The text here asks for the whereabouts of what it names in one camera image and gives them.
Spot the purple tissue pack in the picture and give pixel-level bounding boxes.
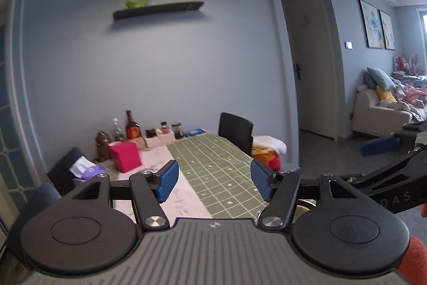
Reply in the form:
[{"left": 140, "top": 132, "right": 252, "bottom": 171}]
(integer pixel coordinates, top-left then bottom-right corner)
[{"left": 69, "top": 156, "right": 110, "bottom": 187}]

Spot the amber liquor bottle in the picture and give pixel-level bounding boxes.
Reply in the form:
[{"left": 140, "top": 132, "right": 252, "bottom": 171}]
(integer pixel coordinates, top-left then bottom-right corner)
[{"left": 125, "top": 110, "right": 141, "bottom": 139}]

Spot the grey cushion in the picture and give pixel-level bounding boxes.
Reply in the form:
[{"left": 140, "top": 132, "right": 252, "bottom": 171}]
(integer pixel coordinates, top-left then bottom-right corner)
[{"left": 363, "top": 72, "right": 377, "bottom": 90}]

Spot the white snack bag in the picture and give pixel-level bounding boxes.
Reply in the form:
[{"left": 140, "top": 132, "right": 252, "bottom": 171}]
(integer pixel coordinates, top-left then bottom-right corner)
[{"left": 252, "top": 136, "right": 287, "bottom": 170}]

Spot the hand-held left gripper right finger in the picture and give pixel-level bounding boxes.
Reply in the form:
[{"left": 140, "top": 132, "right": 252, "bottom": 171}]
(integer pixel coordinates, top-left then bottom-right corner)
[{"left": 250, "top": 159, "right": 371, "bottom": 231}]

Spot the teal cushion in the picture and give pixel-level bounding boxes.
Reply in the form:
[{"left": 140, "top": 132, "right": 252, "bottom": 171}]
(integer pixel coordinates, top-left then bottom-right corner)
[{"left": 367, "top": 67, "right": 396, "bottom": 90}]

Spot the green checked tablecloth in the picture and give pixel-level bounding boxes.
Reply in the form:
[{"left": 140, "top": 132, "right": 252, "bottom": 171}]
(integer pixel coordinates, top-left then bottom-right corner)
[{"left": 100, "top": 133, "right": 277, "bottom": 219}]

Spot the pink box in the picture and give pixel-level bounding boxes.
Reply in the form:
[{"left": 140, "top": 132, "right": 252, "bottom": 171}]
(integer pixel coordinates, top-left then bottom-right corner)
[{"left": 108, "top": 141, "right": 142, "bottom": 173}]

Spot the beige sofa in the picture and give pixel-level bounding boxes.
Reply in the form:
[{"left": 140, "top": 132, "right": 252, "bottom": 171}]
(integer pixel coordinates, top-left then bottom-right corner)
[{"left": 352, "top": 88, "right": 427, "bottom": 139}]

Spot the white printed table runner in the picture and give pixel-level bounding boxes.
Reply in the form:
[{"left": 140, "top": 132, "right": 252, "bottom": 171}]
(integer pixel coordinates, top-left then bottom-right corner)
[{"left": 110, "top": 145, "right": 214, "bottom": 225}]

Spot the plain wooden door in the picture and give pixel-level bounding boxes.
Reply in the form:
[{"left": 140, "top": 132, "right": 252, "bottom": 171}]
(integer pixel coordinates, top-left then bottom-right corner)
[{"left": 283, "top": 0, "right": 339, "bottom": 140}]

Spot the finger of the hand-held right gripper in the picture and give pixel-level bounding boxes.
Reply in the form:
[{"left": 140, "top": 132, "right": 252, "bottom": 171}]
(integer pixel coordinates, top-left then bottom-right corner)
[
  {"left": 359, "top": 120, "right": 427, "bottom": 157},
  {"left": 345, "top": 145, "right": 427, "bottom": 195}
]

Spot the dark wall shelf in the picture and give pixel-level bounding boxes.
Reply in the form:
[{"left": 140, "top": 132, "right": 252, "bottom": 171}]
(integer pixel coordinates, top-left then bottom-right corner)
[{"left": 112, "top": 1, "right": 205, "bottom": 20}]

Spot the black chair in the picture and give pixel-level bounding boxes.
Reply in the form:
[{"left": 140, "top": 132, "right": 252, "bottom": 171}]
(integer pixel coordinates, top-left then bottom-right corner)
[
  {"left": 10, "top": 181, "right": 62, "bottom": 239},
  {"left": 218, "top": 112, "right": 254, "bottom": 155},
  {"left": 47, "top": 147, "right": 84, "bottom": 197}
]

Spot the yellow cushion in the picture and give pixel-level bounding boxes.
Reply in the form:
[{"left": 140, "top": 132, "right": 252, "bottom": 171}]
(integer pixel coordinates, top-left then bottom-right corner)
[{"left": 376, "top": 85, "right": 397, "bottom": 103}]

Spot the clear water bottle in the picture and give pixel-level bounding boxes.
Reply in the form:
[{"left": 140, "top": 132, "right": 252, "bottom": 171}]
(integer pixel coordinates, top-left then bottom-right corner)
[{"left": 112, "top": 118, "right": 125, "bottom": 141}]

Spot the framed blue painting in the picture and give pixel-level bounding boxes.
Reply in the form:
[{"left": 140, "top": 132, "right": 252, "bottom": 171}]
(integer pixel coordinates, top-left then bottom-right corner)
[
  {"left": 378, "top": 9, "right": 396, "bottom": 50},
  {"left": 358, "top": 0, "right": 384, "bottom": 48}
]

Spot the green plant ornament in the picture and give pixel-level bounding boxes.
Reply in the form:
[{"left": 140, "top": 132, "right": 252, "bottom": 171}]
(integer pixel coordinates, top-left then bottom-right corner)
[{"left": 125, "top": 0, "right": 153, "bottom": 9}]

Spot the brown figurine bottle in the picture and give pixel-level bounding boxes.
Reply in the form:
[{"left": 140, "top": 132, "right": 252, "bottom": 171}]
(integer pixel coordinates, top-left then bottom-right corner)
[{"left": 94, "top": 131, "right": 112, "bottom": 163}]

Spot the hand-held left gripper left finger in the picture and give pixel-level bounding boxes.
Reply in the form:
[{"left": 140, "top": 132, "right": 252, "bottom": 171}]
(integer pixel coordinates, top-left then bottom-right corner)
[{"left": 60, "top": 160, "right": 180, "bottom": 231}]

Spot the pink blanket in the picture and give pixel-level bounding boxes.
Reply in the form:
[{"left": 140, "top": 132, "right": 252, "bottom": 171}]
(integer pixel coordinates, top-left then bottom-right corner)
[{"left": 395, "top": 83, "right": 427, "bottom": 107}]

